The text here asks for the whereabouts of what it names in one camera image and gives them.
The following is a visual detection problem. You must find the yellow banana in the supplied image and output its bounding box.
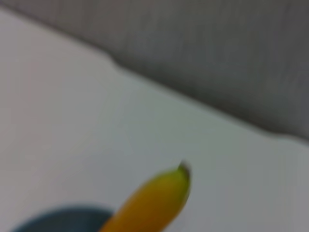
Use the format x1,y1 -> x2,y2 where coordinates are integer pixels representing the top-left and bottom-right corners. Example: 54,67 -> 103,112
98,160 -> 192,232

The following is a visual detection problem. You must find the blue bowl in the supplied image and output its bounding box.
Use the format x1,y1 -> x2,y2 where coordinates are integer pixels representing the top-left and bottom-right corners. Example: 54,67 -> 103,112
9,205 -> 115,232

